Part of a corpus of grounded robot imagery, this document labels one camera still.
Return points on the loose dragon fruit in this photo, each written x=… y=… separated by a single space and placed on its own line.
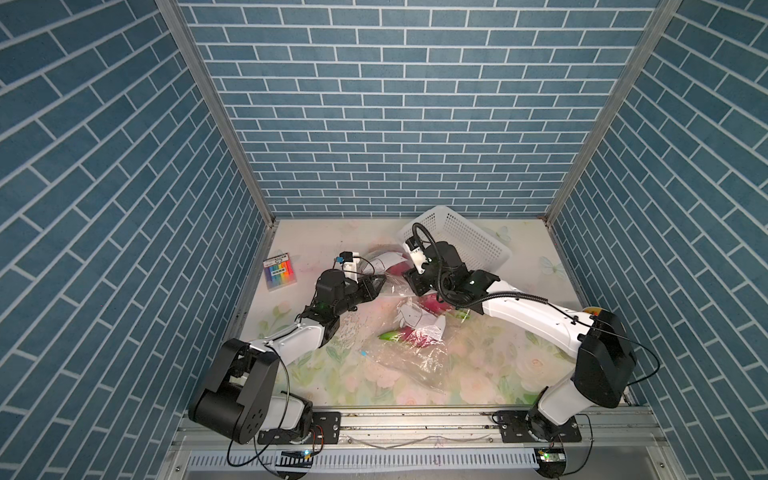
x=432 y=304

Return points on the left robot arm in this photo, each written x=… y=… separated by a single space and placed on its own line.
x=237 y=397

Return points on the near zip-top bag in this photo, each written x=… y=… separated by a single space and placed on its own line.
x=428 y=367

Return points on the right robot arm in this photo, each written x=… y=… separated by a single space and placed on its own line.
x=602 y=354

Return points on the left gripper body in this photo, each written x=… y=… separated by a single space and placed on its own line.
x=352 y=296

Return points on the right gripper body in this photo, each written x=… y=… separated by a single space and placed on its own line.
x=426 y=282

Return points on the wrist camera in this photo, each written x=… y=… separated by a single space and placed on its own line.
x=416 y=253
x=349 y=262

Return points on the dragon fruit in near bag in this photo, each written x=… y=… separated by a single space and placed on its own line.
x=416 y=337

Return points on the yellow cup of markers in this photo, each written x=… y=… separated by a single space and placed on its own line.
x=594 y=311

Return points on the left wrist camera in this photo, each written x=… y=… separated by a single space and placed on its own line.
x=349 y=262

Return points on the aluminium front rail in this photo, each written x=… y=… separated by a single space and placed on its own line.
x=436 y=443

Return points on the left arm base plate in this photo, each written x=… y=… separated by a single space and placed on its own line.
x=318 y=428

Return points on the zip-top bag with label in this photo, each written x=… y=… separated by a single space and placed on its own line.
x=392 y=264

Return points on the rainbow colour card pack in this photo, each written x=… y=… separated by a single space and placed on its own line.
x=279 y=272

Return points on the white plastic basket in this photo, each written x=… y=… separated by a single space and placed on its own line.
x=477 y=248

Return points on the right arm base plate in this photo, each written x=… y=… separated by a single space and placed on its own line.
x=518 y=426

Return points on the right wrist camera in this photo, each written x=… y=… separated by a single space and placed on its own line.
x=416 y=253

